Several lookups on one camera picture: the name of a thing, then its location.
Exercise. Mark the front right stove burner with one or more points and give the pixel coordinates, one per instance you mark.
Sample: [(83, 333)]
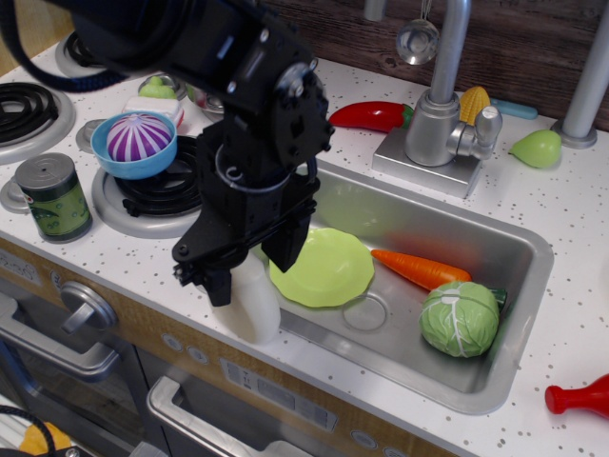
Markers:
[(163, 206)]

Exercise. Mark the red toy bottle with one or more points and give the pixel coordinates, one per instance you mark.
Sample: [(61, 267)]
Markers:
[(592, 398)]

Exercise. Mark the blue bowl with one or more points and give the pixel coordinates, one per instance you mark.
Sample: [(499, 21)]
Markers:
[(132, 170)]

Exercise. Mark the orange toy carrot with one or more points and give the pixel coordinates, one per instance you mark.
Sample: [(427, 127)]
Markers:
[(423, 272)]

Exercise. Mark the purple striped onion ball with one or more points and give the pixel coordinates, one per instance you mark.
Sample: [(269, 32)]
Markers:
[(137, 136)]

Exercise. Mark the back left stove burner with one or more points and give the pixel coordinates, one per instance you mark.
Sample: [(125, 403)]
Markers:
[(73, 58)]

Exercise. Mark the cream detergent bottle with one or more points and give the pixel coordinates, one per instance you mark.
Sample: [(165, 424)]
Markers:
[(254, 311)]

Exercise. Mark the silver toy faucet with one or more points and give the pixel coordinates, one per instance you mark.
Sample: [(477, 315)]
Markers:
[(439, 150)]

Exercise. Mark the light green plate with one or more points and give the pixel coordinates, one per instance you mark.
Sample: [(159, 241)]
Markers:
[(332, 268)]

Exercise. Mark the yellow toy corn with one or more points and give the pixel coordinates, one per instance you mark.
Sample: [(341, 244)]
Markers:
[(473, 101)]

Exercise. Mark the green toy pear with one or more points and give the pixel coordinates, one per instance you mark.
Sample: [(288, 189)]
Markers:
[(540, 149)]

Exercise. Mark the front left stove burner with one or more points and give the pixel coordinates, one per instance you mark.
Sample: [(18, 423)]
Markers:
[(33, 120)]

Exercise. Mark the green label tin can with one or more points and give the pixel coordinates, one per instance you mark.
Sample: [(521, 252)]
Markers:
[(56, 201)]

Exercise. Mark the green toy cabbage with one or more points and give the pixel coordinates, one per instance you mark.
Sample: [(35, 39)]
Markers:
[(460, 319)]

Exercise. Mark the light blue toy utensil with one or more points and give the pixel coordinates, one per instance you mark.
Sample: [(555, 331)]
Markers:
[(514, 109)]

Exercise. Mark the hanging silver ladle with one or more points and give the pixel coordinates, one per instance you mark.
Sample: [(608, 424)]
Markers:
[(417, 41)]

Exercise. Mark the red toy chili pepper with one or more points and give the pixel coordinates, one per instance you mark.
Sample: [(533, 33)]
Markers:
[(379, 116)]

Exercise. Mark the silver sink basin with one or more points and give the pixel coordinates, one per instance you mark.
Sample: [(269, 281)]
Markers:
[(379, 330)]

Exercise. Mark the grey support post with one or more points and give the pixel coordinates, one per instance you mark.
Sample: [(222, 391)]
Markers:
[(576, 129)]

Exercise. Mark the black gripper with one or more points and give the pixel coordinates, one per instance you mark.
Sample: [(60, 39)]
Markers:
[(257, 184)]

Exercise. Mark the silver oven knob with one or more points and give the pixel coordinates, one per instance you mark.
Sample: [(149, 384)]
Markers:
[(86, 307)]

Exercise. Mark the small green toy vegetable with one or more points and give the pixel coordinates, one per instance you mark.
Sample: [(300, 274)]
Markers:
[(155, 87)]

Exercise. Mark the yellow black object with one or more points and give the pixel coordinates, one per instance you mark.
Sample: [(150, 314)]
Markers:
[(40, 438)]

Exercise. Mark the silver oven door handle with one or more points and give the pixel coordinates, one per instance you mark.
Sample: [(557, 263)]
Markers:
[(93, 365)]

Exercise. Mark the white toy sponge block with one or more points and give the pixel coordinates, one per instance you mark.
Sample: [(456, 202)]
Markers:
[(170, 108)]

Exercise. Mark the silver pot with lid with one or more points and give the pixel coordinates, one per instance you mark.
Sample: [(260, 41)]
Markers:
[(204, 100)]

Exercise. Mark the stove burner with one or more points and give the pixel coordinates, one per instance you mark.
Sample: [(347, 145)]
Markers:
[(33, 120), (163, 206), (73, 58)]

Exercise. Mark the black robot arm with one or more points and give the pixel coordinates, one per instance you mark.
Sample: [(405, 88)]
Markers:
[(239, 51)]

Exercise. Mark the silver dishwasher handle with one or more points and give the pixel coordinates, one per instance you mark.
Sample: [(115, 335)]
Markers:
[(161, 405)]

